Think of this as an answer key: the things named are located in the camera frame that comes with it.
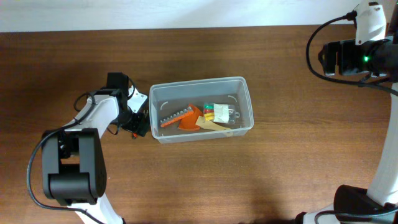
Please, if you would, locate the clear plastic storage container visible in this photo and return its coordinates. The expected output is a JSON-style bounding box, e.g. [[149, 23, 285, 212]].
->
[[149, 77, 254, 144]]

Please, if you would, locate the orange socket bit rail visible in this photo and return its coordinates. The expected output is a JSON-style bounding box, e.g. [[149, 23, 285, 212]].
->
[[160, 106, 194, 128]]

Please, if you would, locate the orange scraper with wooden handle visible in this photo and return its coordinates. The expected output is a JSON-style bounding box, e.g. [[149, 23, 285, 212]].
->
[[178, 104, 231, 132]]

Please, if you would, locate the clear box of screwdriver bits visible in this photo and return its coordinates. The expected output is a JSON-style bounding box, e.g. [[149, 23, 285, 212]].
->
[[203, 103, 241, 124]]

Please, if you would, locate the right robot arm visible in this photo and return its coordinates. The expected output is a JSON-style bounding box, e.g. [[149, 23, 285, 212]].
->
[[294, 1, 397, 223]]

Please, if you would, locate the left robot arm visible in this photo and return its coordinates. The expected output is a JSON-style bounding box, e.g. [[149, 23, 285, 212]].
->
[[38, 72, 149, 223]]

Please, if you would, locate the left black cable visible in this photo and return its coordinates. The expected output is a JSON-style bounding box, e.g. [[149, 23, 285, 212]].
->
[[26, 77, 137, 224]]

